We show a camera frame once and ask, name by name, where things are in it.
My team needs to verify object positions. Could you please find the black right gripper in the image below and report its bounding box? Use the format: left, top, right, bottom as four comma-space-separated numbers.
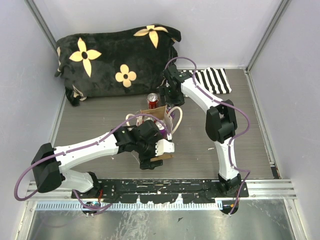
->
159, 84, 185, 109

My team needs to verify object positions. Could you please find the black white striped cloth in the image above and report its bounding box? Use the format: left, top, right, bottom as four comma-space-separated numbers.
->
195, 67, 232, 95

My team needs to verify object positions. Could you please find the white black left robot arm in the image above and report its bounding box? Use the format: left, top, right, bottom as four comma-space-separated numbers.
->
31, 120, 164, 198

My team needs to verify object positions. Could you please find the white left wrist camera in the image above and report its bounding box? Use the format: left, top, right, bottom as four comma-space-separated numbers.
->
155, 139, 175, 157

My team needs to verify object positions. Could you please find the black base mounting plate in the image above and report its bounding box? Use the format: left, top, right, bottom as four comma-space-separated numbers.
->
78, 178, 239, 204

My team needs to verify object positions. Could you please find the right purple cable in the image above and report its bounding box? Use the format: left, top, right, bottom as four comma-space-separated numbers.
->
164, 56, 251, 217

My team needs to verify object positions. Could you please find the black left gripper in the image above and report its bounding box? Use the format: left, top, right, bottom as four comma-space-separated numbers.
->
135, 135, 164, 170

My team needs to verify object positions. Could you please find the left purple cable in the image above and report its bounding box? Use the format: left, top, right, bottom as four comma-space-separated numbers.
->
13, 113, 173, 217

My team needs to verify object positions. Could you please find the black floral plush blanket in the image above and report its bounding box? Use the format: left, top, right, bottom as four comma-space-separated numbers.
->
55, 24, 182, 107

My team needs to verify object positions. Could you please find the purple cable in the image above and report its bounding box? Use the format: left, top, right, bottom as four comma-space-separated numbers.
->
164, 56, 251, 217
13, 113, 173, 217

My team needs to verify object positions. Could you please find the burlap watermelon canvas bag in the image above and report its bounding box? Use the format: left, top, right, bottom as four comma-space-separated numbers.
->
124, 104, 184, 161

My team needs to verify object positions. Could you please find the white slotted cable duct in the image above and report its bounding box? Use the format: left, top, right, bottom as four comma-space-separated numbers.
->
35, 201, 223, 211

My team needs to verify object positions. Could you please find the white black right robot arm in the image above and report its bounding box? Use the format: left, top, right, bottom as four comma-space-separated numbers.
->
160, 64, 242, 197

